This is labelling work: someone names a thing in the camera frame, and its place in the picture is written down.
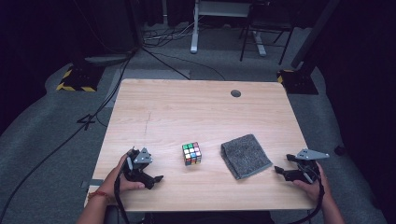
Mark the light grey floor plate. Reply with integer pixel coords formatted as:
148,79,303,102
83,53,134,65

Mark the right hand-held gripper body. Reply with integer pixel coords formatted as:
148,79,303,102
292,148,331,185

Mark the black metal chair frame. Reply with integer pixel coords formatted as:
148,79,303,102
238,0,295,66

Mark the grey tape strip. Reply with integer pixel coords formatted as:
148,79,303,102
80,178,105,189

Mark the bundle of floor cables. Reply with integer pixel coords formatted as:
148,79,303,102
141,20,202,49

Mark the grey fluffy cloth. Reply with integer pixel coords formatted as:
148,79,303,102
220,133,274,181

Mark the person's right hand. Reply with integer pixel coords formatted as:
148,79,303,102
292,162,331,203

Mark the white desk frame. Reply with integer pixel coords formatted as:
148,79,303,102
190,0,268,58

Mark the grey slanted metal post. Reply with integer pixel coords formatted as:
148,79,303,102
290,0,341,70

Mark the straight black floor cable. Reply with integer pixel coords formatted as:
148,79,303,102
141,46,191,81

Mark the long black floor cable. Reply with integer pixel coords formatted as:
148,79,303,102
0,50,138,222

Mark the person's dark clothing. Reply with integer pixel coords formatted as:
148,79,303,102
104,204,276,224

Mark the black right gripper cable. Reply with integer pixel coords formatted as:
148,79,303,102
288,176,327,224

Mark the person's left hand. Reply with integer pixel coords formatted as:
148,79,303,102
99,153,147,200

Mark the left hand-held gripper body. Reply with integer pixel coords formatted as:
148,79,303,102
122,147,154,189

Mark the black yellow-striped stand base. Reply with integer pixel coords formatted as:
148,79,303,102
55,63,106,93
276,68,319,95

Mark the multicoloured puzzle cube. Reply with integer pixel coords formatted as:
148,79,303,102
181,141,203,167

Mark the curved black floor cable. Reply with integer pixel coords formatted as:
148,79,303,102
152,49,227,82

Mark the red string bracelet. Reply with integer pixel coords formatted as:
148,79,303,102
87,189,110,203

